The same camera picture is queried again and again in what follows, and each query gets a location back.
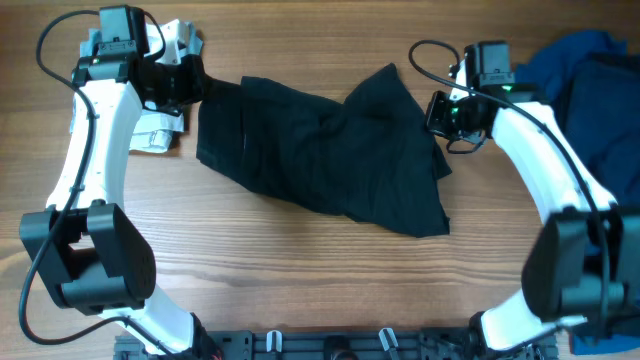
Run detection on black shorts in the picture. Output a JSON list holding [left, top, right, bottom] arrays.
[[196, 64, 451, 238]]

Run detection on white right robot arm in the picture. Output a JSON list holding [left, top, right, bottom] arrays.
[[425, 41, 639, 359]]

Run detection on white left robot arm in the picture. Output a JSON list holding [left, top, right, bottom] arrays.
[[19, 5, 223, 359]]

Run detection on folded light blue denim garment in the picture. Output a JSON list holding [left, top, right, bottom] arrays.
[[69, 28, 185, 153]]

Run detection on dark blue garment pile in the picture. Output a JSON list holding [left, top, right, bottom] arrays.
[[514, 29, 640, 356]]

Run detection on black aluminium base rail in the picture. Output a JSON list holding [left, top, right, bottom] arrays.
[[113, 327, 559, 360]]

